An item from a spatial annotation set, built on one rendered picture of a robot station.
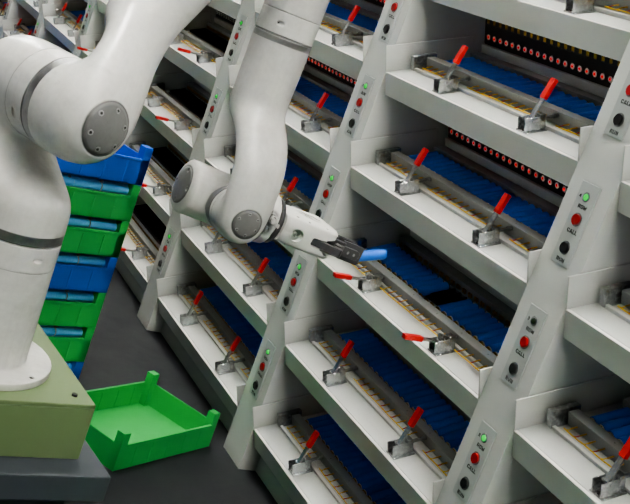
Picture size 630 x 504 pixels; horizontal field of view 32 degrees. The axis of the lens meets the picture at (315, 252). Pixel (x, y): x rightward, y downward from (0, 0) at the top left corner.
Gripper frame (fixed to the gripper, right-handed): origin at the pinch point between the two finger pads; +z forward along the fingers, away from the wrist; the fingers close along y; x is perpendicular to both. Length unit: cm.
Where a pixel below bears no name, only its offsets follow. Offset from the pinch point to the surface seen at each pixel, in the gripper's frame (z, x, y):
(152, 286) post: 19, 47, 107
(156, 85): 19, 3, 169
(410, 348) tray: 15.3, 10.2, -7.8
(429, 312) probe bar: 18.1, 4.1, -4.0
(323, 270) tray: 15.2, 10.3, 28.0
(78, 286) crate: -20, 37, 53
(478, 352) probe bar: 18.2, 4.1, -19.9
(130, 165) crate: -20, 10, 54
